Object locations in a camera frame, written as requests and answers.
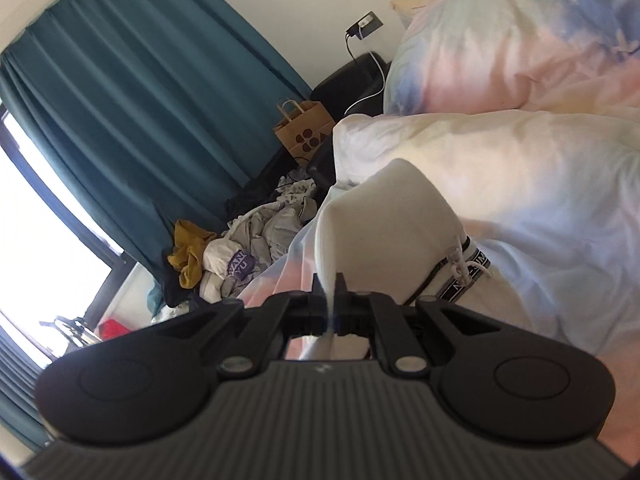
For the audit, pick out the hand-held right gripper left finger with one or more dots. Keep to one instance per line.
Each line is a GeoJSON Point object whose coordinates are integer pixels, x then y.
{"type": "Point", "coordinates": [317, 310]}

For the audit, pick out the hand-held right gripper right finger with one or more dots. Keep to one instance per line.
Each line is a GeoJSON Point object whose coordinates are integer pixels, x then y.
{"type": "Point", "coordinates": [345, 312]}

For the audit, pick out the cream sweatshirt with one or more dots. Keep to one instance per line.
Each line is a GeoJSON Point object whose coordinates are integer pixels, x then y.
{"type": "Point", "coordinates": [390, 220]}

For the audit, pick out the grey white crumpled garment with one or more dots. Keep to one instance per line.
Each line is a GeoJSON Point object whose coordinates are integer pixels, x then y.
{"type": "Point", "coordinates": [280, 220]}

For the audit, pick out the white garment purple label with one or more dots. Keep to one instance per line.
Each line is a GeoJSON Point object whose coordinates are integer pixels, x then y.
{"type": "Point", "coordinates": [225, 270]}

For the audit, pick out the dark garment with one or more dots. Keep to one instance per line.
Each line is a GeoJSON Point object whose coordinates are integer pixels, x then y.
{"type": "Point", "coordinates": [177, 295]}

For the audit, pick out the mustard yellow garment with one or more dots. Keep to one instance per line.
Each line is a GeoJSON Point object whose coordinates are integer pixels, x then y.
{"type": "Point", "coordinates": [187, 255]}

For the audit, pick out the brown paper bag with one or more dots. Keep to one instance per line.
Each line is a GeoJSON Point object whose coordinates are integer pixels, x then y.
{"type": "Point", "coordinates": [302, 135]}

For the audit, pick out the red garment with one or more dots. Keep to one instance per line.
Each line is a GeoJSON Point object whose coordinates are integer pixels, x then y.
{"type": "Point", "coordinates": [114, 331]}

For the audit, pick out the black sofa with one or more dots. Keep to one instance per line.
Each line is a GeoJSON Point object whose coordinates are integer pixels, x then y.
{"type": "Point", "coordinates": [350, 85]}

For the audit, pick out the teal curtain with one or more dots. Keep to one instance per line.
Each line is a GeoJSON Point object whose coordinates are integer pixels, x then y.
{"type": "Point", "coordinates": [20, 400]}
{"type": "Point", "coordinates": [125, 110]}

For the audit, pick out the black framed window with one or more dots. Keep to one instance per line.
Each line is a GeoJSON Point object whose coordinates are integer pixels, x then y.
{"type": "Point", "coordinates": [45, 220]}

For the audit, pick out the peach pillow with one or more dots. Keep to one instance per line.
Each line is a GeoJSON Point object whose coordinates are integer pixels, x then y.
{"type": "Point", "coordinates": [407, 2]}

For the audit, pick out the pastel tie-dye pillow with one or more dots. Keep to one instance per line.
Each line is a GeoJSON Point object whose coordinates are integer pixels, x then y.
{"type": "Point", "coordinates": [500, 35]}

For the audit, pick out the wall socket with charger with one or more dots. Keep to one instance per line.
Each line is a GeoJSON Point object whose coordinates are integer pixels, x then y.
{"type": "Point", "coordinates": [364, 26]}

